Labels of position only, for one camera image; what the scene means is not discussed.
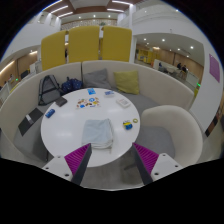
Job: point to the small white grey device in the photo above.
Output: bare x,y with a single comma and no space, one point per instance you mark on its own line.
29,119

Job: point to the yellow partition panel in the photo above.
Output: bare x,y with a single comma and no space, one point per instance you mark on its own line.
116,43
53,50
83,44

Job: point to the grey cushion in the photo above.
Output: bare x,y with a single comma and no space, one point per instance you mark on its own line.
96,80

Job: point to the curved beige sofa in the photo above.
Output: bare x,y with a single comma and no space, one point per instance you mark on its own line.
160,86

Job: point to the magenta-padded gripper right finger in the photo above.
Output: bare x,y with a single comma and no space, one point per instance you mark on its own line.
146,159

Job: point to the black laptop sleeve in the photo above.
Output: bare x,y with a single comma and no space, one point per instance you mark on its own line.
36,115

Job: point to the olive yellow cushion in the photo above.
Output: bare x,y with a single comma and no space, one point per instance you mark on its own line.
126,82

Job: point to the ceiling light strips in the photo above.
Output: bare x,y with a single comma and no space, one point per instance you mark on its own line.
60,8

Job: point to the yellow blue toy figure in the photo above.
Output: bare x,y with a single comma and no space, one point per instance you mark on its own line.
127,125

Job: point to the light blue towel with lettering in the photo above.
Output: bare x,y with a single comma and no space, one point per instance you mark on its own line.
97,132

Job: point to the white sticker sheet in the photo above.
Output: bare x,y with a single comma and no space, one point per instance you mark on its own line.
88,102

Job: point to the purple wall sign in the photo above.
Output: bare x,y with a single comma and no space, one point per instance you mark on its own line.
214,67

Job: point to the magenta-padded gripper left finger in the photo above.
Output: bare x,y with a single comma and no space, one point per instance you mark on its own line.
78,160

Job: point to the grey backpack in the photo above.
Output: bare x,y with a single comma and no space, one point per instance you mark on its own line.
49,90

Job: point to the person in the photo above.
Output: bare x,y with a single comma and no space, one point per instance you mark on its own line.
179,66
184,68

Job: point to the flat white box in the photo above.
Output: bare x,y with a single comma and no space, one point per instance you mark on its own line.
123,102

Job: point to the blue card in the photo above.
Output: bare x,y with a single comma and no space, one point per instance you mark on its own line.
91,91

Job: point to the dark blue patterned bag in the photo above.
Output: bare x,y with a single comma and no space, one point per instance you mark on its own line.
71,85

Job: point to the small white blue packet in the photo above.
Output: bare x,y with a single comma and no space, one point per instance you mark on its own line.
109,93

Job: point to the white armchair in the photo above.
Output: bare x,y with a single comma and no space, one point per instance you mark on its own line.
176,130

